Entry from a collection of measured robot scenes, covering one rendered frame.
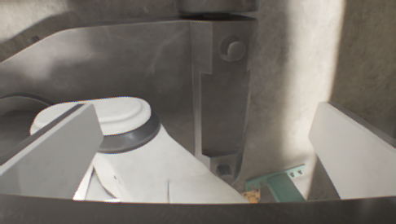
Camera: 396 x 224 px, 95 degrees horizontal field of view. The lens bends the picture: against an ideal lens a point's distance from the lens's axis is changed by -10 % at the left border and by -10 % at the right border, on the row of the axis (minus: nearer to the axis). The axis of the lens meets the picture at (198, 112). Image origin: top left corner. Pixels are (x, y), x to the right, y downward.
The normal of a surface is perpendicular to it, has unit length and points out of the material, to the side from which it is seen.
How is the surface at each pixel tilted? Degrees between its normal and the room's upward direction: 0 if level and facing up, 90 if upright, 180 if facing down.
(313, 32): 0
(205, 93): 0
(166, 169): 90
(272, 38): 0
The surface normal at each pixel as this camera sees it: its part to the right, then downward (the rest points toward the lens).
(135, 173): -0.02, -0.86
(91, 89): 0.18, 0.50
